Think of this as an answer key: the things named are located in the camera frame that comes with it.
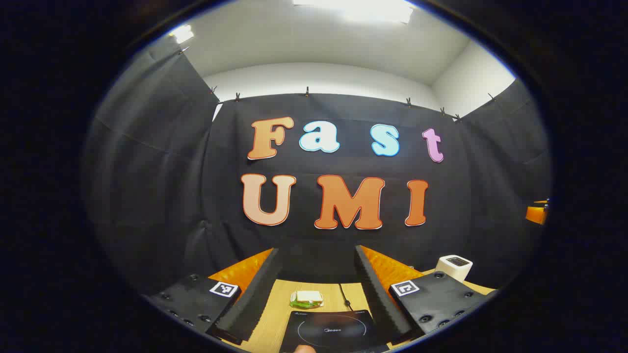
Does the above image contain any black backdrop cloth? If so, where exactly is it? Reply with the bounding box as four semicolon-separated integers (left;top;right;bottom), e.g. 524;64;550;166
83;47;552;314

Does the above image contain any white toaster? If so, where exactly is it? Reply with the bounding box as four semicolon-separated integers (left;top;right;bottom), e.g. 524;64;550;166
435;255;473;282

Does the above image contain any ceiling light panel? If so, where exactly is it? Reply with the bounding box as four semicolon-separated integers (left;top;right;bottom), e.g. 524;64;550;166
293;0;415;24
170;25;195;44

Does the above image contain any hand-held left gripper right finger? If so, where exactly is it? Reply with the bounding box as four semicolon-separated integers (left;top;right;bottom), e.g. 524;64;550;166
354;245;498;346

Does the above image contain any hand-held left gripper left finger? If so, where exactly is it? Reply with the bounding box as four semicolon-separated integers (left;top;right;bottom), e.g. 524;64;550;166
142;248;284;346

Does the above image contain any sandwich with lettuce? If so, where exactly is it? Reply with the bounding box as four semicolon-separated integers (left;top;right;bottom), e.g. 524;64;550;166
290;290;323;308

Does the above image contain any black induction cooktop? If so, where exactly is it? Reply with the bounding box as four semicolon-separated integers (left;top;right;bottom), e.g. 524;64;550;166
280;309;391;353

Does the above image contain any row of cloth clips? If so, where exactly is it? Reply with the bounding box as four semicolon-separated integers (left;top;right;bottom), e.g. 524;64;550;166
179;46;497;122

